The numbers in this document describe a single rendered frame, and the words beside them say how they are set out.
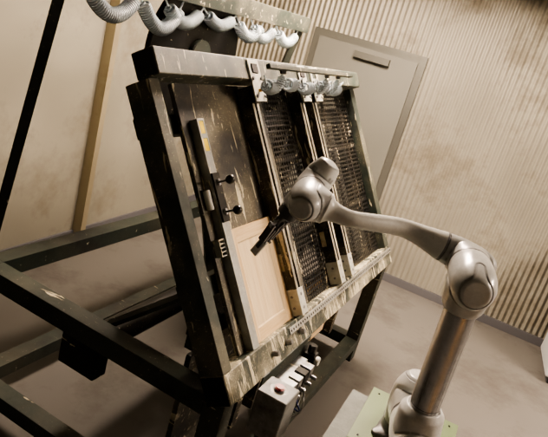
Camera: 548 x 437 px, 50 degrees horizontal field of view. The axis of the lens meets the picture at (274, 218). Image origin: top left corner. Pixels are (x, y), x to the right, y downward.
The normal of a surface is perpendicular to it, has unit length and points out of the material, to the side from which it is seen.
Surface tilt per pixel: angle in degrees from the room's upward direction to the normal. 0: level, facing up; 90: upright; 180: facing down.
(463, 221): 90
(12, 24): 90
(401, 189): 90
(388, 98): 90
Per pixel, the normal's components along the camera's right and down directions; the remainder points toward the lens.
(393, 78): -0.41, 0.19
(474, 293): -0.18, 0.23
